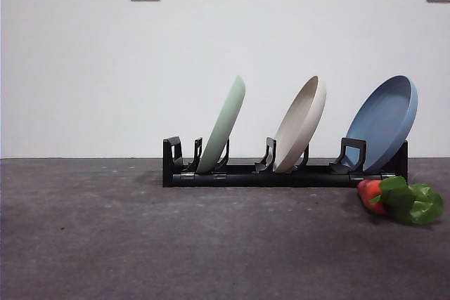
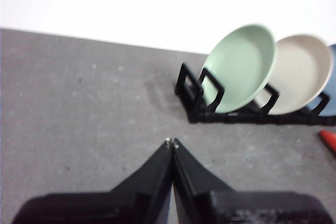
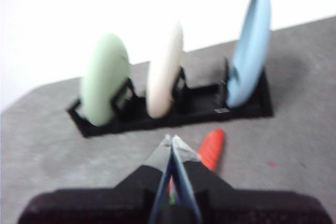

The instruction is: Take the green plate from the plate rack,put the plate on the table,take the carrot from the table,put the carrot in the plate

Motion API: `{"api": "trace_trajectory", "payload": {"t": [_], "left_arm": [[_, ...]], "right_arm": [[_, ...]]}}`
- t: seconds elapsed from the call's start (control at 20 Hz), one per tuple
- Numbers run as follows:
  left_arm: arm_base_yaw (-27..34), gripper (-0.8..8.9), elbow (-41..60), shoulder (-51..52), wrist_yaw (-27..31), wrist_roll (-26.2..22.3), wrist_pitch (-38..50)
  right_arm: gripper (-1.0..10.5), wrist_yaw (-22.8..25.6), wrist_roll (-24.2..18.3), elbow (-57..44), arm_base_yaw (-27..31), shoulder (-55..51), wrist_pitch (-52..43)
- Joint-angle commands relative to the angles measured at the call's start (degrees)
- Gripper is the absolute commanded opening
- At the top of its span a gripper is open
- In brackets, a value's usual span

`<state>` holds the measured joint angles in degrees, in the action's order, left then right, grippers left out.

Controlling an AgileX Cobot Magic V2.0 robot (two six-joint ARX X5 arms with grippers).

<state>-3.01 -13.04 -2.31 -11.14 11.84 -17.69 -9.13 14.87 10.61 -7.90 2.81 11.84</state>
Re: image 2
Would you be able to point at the green plate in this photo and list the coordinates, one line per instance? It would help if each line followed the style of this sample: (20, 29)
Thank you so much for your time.
(236, 69)

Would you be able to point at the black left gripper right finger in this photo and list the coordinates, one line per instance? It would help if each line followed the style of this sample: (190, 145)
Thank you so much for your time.
(204, 197)

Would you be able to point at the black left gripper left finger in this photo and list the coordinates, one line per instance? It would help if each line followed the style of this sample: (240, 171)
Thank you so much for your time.
(141, 195)

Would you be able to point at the beige plate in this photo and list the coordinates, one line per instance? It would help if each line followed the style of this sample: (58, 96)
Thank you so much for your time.
(299, 77)

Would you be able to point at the blue plate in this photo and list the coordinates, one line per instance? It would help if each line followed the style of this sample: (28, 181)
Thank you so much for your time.
(331, 103)

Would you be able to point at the orange carrot with green leaves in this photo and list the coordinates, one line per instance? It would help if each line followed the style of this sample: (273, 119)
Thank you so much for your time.
(329, 140)

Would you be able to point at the black plate rack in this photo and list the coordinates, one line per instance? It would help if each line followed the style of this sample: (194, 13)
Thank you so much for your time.
(236, 118)

